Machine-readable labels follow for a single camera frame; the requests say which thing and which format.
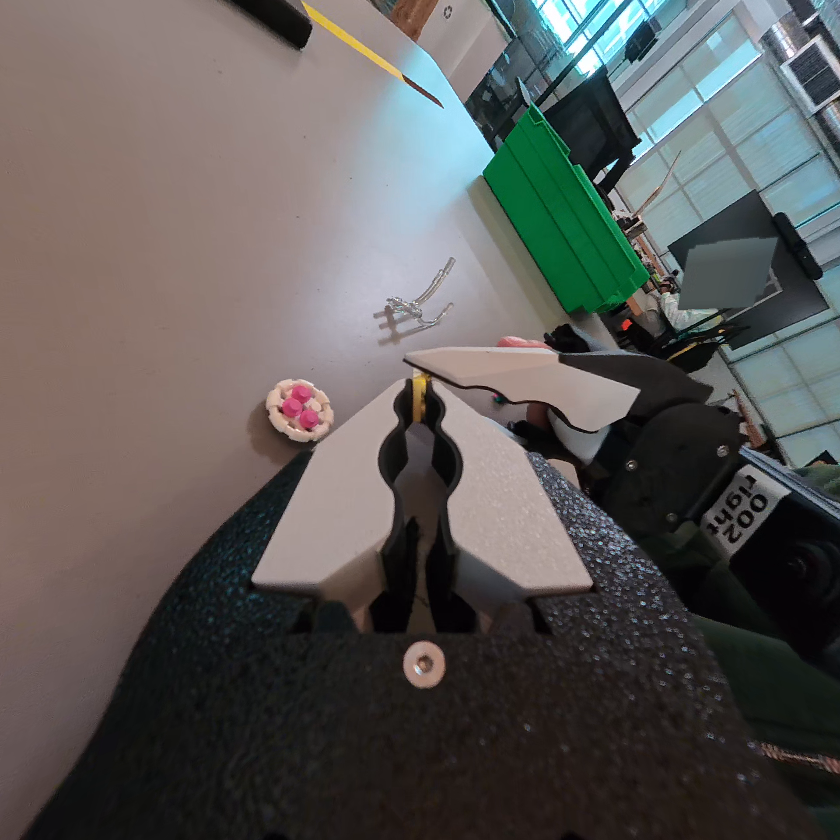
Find person's green jacket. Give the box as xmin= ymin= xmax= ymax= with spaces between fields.
xmin=646 ymin=518 xmax=840 ymax=834

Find window air conditioner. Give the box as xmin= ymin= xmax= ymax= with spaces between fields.
xmin=780 ymin=34 xmax=840 ymax=116

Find black wall monitor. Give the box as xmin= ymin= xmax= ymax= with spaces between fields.
xmin=668 ymin=190 xmax=830 ymax=352

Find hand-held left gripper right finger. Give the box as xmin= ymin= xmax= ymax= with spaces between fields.
xmin=420 ymin=379 xmax=595 ymax=634

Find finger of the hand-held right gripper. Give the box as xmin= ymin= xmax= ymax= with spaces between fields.
xmin=402 ymin=346 xmax=642 ymax=434
xmin=543 ymin=407 xmax=614 ymax=490

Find white round lego plate pink studs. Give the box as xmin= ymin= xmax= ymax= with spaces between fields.
xmin=266 ymin=378 xmax=335 ymax=443

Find black and yellow chair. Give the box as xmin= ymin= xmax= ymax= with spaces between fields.
xmin=656 ymin=322 xmax=749 ymax=371

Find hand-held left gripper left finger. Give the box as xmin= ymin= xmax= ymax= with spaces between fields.
xmin=251 ymin=378 xmax=422 ymax=634

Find transparent lego piece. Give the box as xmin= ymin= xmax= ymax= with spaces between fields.
xmin=375 ymin=257 xmax=455 ymax=332

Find yellow tape strip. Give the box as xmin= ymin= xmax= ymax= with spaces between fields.
xmin=301 ymin=0 xmax=445 ymax=109

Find black cart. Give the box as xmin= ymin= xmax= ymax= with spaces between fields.
xmin=543 ymin=66 xmax=642 ymax=188

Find green nested plastic bins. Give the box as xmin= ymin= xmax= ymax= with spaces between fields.
xmin=482 ymin=104 xmax=651 ymax=315

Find black video bar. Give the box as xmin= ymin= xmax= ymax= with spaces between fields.
xmin=773 ymin=211 xmax=824 ymax=282

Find black flat case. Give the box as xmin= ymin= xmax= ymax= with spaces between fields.
xmin=226 ymin=0 xmax=313 ymax=50

